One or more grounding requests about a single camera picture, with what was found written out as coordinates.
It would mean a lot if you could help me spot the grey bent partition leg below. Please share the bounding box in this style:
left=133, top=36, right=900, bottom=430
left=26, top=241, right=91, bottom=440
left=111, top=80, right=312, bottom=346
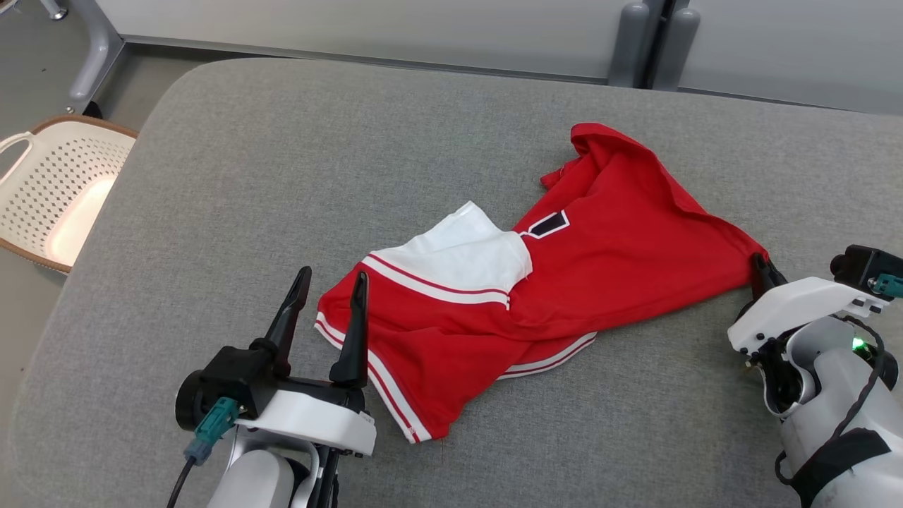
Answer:
left=66, top=0, right=126, bottom=115

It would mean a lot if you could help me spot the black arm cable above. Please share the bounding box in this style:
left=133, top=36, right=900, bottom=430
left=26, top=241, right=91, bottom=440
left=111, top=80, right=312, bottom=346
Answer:
left=166, top=457, right=197, bottom=508
left=775, top=314, right=900, bottom=488

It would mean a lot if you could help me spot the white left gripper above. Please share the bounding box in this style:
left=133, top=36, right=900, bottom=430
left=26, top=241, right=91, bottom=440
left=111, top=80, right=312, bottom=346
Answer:
left=236, top=266, right=377, bottom=457

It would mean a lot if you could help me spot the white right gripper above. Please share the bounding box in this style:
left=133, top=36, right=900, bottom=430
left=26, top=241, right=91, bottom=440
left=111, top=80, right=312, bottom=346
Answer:
left=727, top=252, right=893, bottom=418

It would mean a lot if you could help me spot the cream laundry basket brown rim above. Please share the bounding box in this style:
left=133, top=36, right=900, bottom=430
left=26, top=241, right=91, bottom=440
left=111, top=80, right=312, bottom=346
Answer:
left=0, top=115, right=138, bottom=274

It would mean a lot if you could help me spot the teal left camera connector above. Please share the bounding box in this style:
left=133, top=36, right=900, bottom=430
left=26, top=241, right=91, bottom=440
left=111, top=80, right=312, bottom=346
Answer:
left=185, top=397, right=242, bottom=465

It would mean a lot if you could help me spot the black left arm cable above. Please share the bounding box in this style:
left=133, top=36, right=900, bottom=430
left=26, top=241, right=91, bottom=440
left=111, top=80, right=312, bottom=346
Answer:
left=166, top=457, right=197, bottom=508

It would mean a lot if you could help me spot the white partition panel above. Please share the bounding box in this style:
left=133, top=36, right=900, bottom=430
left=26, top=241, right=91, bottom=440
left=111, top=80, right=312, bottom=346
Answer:
left=653, top=0, right=903, bottom=117
left=95, top=0, right=667, bottom=87

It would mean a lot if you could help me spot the red jersey with white sleeves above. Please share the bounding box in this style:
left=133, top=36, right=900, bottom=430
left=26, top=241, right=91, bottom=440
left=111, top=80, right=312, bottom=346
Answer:
left=314, top=123, right=770, bottom=444

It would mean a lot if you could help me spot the grey rounded partition foot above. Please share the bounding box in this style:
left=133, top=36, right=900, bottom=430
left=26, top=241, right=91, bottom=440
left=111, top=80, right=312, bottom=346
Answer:
left=653, top=7, right=701, bottom=91
left=608, top=1, right=650, bottom=88

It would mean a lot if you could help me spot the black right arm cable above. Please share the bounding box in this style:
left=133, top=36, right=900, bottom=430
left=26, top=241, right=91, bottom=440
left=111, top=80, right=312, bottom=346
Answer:
left=775, top=314, right=900, bottom=488

